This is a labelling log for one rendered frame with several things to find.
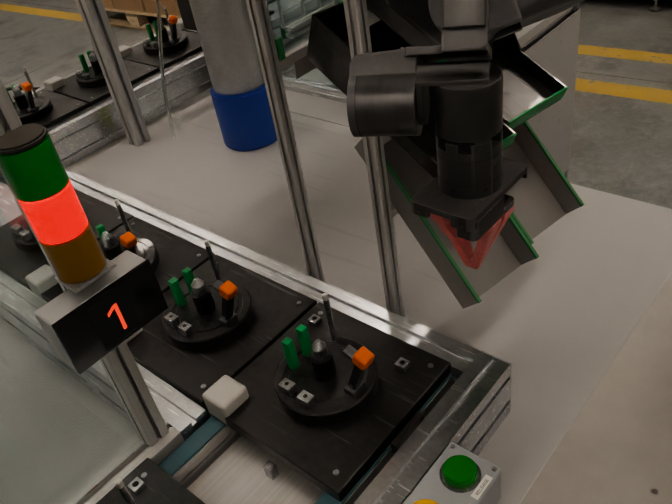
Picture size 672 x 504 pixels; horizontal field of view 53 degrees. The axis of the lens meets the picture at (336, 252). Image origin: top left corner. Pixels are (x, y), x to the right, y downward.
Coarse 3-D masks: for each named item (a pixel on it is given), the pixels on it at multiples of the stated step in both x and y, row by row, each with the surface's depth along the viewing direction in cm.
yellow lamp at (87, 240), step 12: (72, 240) 66; (84, 240) 67; (96, 240) 69; (48, 252) 66; (60, 252) 66; (72, 252) 66; (84, 252) 67; (96, 252) 68; (60, 264) 67; (72, 264) 67; (84, 264) 67; (96, 264) 68; (60, 276) 68; (72, 276) 68; (84, 276) 68
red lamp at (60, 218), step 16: (64, 192) 63; (32, 208) 63; (48, 208) 63; (64, 208) 64; (80, 208) 66; (32, 224) 64; (48, 224) 64; (64, 224) 64; (80, 224) 66; (48, 240) 65; (64, 240) 65
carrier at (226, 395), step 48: (288, 336) 100; (336, 336) 95; (384, 336) 97; (240, 384) 91; (288, 384) 88; (336, 384) 88; (384, 384) 90; (432, 384) 89; (240, 432) 88; (288, 432) 86; (336, 432) 85; (384, 432) 84; (336, 480) 79
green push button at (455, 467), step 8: (456, 456) 79; (464, 456) 79; (448, 464) 78; (456, 464) 78; (464, 464) 78; (472, 464) 78; (448, 472) 78; (456, 472) 77; (464, 472) 77; (472, 472) 77; (448, 480) 77; (456, 480) 77; (464, 480) 76; (472, 480) 77; (456, 488) 77; (464, 488) 77
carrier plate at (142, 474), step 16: (144, 464) 85; (128, 480) 84; (144, 480) 83; (160, 480) 83; (176, 480) 83; (112, 496) 82; (144, 496) 81; (160, 496) 81; (176, 496) 81; (192, 496) 80
